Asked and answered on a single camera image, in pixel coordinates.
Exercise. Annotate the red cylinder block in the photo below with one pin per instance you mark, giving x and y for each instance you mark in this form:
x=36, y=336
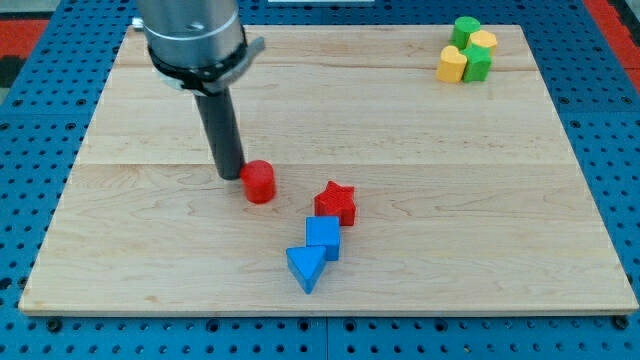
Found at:
x=258, y=179

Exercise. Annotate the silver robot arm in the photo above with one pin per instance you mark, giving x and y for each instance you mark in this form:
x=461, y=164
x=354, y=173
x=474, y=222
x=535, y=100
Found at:
x=198, y=45

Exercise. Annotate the red star block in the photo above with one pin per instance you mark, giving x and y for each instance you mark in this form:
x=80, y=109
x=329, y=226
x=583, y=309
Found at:
x=337, y=200

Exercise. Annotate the blue cube block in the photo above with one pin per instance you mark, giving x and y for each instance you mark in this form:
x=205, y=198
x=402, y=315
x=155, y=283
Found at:
x=324, y=231

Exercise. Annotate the wooden board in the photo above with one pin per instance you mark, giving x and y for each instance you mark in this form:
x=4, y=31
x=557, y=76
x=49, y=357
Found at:
x=470, y=201

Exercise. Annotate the blue triangle block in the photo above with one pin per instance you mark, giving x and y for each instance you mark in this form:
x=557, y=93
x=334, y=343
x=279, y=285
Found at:
x=306, y=265

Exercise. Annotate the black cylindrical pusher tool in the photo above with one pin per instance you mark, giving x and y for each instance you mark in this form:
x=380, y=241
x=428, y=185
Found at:
x=220, y=125

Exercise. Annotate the yellow heart block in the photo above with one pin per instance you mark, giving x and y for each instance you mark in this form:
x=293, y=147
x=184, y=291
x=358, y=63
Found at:
x=452, y=65

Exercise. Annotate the green cylinder block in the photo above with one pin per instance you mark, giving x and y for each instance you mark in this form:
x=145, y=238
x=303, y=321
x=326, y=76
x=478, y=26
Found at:
x=463, y=27

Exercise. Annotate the yellow hexagon block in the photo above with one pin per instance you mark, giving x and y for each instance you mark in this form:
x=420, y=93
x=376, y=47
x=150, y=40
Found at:
x=484, y=39

